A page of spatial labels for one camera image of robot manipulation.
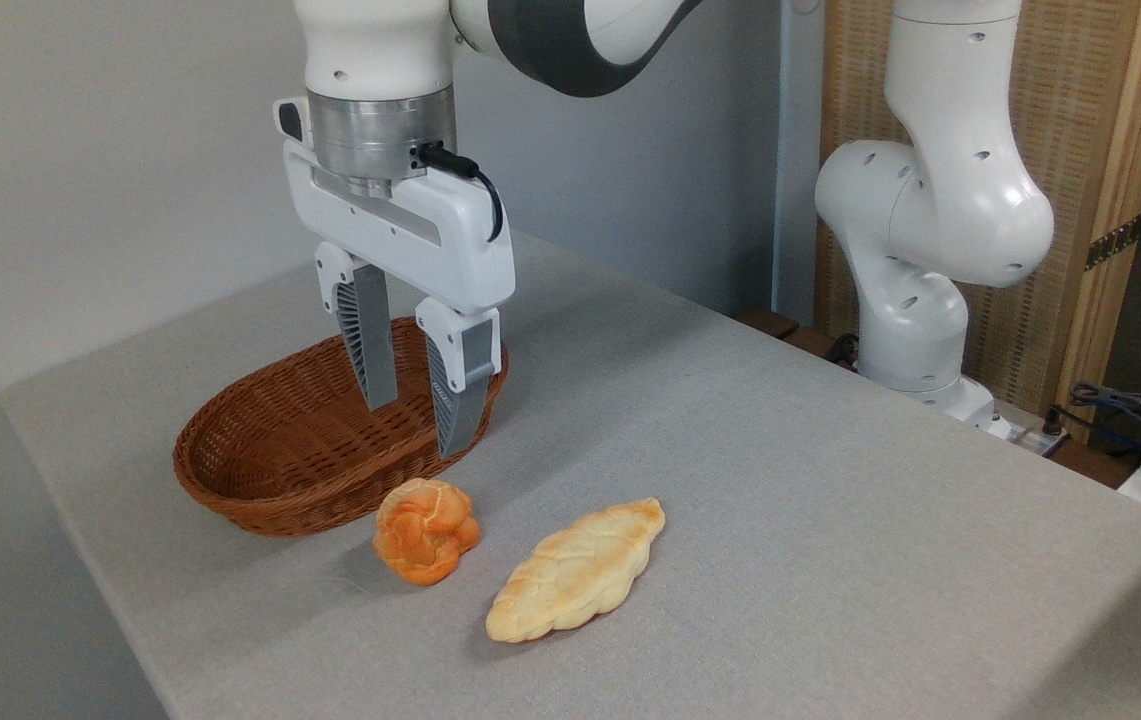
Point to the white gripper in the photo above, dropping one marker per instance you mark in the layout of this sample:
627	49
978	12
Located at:
400	225

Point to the orange round knotted bread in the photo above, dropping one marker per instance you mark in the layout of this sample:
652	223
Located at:
425	535

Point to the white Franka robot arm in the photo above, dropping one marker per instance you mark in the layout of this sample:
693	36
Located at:
930	200

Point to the brown wicker basket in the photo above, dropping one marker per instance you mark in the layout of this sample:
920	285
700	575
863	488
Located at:
280	450

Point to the long pale braided bread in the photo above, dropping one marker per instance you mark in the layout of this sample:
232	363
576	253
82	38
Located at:
575	575

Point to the grey tablecloth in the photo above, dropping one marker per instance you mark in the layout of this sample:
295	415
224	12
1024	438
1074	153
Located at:
780	500

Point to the bamboo folding screen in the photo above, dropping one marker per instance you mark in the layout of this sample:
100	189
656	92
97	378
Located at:
1070	100

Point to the grey wall duct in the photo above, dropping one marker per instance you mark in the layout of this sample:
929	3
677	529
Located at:
798	150

